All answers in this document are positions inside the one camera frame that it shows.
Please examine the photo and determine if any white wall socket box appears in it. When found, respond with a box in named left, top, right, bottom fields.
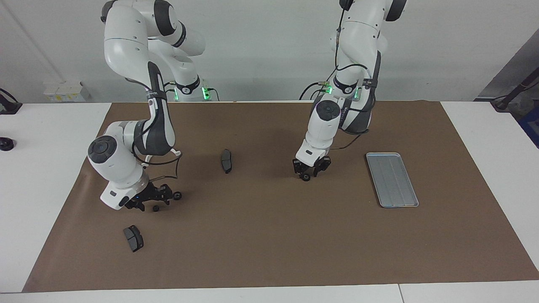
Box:
left=43, top=81, right=91, bottom=103

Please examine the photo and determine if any brown table mat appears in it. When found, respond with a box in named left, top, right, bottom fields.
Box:
left=22, top=100, right=539, bottom=293

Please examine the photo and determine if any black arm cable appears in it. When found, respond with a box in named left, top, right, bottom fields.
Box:
left=331, top=0, right=382, bottom=151
left=133, top=139, right=183, bottom=182

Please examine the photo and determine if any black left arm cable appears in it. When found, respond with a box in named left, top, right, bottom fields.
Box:
left=331, top=0, right=382, bottom=151

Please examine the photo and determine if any black stand base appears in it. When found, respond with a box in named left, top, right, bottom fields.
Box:
left=0, top=88, right=22, bottom=115

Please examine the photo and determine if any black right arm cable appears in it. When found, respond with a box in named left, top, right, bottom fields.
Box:
left=133, top=139, right=183, bottom=182

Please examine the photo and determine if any black base cable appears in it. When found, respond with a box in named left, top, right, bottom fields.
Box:
left=299, top=81, right=330, bottom=101

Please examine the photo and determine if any short dark brake pad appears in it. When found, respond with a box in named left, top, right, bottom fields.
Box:
left=123, top=225, right=144, bottom=253

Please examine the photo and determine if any blue crate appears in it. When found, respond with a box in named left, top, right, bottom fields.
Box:
left=520, top=105, right=539, bottom=148

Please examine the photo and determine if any black pole stand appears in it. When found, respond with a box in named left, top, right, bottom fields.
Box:
left=491, top=78, right=539, bottom=112

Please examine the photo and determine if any silver metal tray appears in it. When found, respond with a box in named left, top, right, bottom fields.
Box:
left=366, top=152, right=420, bottom=208

